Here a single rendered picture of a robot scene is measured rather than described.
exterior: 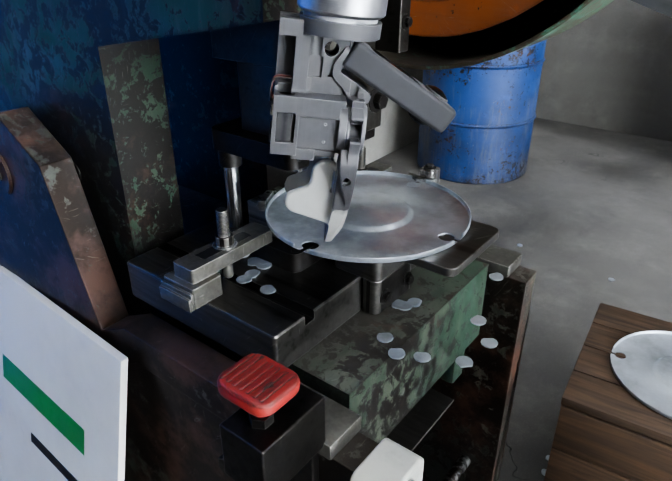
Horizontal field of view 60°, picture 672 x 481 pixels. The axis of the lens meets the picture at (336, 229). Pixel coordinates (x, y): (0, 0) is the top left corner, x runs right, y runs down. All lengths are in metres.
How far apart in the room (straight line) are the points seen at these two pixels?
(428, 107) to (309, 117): 0.11
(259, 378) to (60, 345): 0.55
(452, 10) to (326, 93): 0.59
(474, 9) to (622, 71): 3.06
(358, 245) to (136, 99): 0.38
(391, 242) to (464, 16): 0.47
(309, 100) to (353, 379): 0.38
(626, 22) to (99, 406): 3.62
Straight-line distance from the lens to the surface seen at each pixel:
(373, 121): 0.82
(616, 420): 1.24
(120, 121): 0.88
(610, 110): 4.15
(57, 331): 1.08
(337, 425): 0.70
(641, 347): 1.42
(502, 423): 1.22
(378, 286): 0.82
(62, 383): 1.11
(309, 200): 0.55
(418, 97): 0.53
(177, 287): 0.79
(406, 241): 0.76
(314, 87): 0.52
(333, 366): 0.77
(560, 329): 2.04
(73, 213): 0.96
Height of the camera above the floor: 1.14
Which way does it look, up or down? 27 degrees down
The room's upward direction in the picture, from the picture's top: straight up
